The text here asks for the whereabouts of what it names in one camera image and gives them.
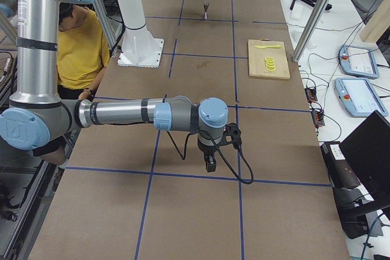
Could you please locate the person in yellow shirt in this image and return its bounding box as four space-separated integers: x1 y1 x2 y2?
57 2 110 100

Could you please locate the teach pendant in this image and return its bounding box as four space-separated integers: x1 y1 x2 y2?
338 45 380 79
334 77 389 118

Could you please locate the near teach pendant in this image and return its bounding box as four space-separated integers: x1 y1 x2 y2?
334 77 389 118

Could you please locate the bamboo cutting board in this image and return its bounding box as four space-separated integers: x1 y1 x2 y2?
247 40 290 80

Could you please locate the far teach pendant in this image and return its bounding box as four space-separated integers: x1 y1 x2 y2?
338 45 380 79

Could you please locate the black monitor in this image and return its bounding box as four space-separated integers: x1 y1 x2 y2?
339 111 389 199

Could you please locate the yellow plastic knife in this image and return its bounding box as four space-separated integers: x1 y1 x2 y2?
254 45 281 49

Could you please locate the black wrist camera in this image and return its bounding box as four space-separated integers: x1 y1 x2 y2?
221 122 242 150

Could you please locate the black computer box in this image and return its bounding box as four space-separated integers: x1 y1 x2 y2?
321 141 360 190

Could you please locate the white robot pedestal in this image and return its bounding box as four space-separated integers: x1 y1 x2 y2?
117 0 164 68

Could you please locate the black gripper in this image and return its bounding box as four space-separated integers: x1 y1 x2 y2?
197 133 222 172

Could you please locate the aluminium frame post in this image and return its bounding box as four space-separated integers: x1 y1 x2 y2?
292 0 329 63

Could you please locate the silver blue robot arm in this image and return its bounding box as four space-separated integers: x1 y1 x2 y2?
1 0 228 172

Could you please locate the steel double jigger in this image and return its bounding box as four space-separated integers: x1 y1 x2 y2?
203 2 209 20

